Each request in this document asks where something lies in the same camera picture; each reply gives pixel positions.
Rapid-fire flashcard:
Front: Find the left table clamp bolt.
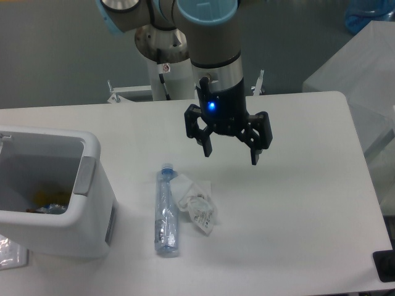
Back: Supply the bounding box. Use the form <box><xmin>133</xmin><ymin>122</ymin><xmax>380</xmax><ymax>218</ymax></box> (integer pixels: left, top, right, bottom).
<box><xmin>107</xmin><ymin>80</ymin><xmax>120</xmax><ymax>104</ymax></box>

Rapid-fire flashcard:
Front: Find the blue water jug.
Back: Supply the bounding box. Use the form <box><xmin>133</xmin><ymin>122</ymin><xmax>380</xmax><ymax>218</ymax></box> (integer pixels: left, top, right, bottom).
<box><xmin>344</xmin><ymin>0</ymin><xmax>394</xmax><ymax>35</ymax></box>

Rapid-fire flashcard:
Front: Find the clear plastic water bottle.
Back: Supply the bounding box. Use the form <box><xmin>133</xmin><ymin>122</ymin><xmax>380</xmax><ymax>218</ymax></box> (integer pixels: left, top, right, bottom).
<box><xmin>154</xmin><ymin>163</ymin><xmax>179</xmax><ymax>258</ymax></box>

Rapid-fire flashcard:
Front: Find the white side table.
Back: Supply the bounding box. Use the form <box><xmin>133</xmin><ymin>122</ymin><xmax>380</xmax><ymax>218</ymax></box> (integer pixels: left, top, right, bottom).
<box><xmin>302</xmin><ymin>21</ymin><xmax>394</xmax><ymax>216</ymax></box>

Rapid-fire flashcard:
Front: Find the black device at table edge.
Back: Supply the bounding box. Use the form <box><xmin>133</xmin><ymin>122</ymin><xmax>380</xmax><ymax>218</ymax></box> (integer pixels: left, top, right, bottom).
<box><xmin>373</xmin><ymin>250</ymin><xmax>394</xmax><ymax>282</ymax></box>

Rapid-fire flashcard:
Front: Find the white trash can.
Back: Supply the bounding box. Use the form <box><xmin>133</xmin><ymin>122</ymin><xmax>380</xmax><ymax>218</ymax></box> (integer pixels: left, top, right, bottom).
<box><xmin>1</xmin><ymin>125</ymin><xmax>117</xmax><ymax>258</ymax></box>

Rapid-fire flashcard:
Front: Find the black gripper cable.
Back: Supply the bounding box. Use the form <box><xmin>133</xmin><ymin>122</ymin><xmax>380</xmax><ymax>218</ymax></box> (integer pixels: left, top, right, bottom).
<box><xmin>156</xmin><ymin>48</ymin><xmax>172</xmax><ymax>101</ymax></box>

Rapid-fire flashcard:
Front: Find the table clamp bolt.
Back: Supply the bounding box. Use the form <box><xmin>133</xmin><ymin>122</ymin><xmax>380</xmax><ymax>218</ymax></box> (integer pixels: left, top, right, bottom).
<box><xmin>107</xmin><ymin>80</ymin><xmax>120</xmax><ymax>104</ymax></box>
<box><xmin>251</xmin><ymin>70</ymin><xmax>265</xmax><ymax>96</ymax></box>

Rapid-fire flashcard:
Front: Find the shiny plastic sheet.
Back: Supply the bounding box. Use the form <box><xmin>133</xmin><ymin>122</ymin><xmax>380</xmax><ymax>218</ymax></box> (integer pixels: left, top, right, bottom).
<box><xmin>1</xmin><ymin>236</ymin><xmax>28</xmax><ymax>271</ymax></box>

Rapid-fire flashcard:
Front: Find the white plastic wrapper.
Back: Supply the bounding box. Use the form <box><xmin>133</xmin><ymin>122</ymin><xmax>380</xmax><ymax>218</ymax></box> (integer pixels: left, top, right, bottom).
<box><xmin>170</xmin><ymin>174</ymin><xmax>218</xmax><ymax>236</ymax></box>

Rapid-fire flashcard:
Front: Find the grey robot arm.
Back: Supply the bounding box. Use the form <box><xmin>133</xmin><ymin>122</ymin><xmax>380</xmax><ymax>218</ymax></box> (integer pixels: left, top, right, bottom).
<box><xmin>96</xmin><ymin>1</ymin><xmax>273</xmax><ymax>165</ymax></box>

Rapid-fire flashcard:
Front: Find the right table clamp bolt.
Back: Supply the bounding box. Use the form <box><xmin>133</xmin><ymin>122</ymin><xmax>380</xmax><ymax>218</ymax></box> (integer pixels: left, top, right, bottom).
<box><xmin>251</xmin><ymin>70</ymin><xmax>265</xmax><ymax>96</ymax></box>

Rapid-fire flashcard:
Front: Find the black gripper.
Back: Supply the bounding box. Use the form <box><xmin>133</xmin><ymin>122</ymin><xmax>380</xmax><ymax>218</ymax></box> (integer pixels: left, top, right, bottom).
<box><xmin>184</xmin><ymin>76</ymin><xmax>273</xmax><ymax>165</ymax></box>

